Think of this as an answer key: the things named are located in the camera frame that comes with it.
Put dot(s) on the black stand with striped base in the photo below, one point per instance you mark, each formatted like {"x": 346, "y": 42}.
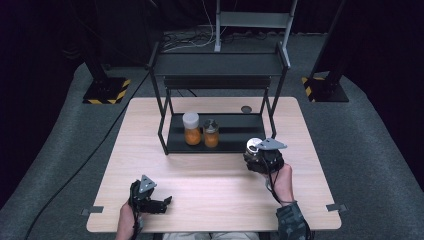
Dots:
{"x": 328, "y": 90}
{"x": 106, "y": 91}

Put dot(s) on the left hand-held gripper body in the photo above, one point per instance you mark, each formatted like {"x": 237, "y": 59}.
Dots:
{"x": 146, "y": 185}

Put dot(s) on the silver-lid jar of beige powder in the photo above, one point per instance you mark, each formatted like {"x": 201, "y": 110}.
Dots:
{"x": 252, "y": 145}

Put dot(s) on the grey metal stand frame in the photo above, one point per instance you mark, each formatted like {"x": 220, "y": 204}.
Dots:
{"x": 253, "y": 19}

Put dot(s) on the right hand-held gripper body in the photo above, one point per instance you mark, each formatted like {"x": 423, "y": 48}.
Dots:
{"x": 271, "y": 145}

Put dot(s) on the silver-lid jar of orange powder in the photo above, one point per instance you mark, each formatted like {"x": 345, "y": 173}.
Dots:
{"x": 211, "y": 135}

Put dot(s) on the black metal shelf rack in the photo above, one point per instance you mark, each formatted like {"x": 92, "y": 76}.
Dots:
{"x": 238, "y": 133}

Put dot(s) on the white-lid jar of orange powder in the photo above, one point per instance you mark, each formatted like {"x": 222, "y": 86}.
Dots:
{"x": 192, "y": 130}

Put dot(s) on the person's light trousers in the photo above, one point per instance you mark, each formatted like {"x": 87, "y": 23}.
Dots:
{"x": 200, "y": 237}

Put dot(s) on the person's left hand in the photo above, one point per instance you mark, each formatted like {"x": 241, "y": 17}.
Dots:
{"x": 126, "y": 220}

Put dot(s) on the person's right hand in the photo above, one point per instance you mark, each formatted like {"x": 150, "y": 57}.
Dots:
{"x": 285, "y": 185}

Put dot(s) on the grey table edge bracket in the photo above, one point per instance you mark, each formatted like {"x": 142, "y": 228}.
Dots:
{"x": 336, "y": 207}
{"x": 93, "y": 210}

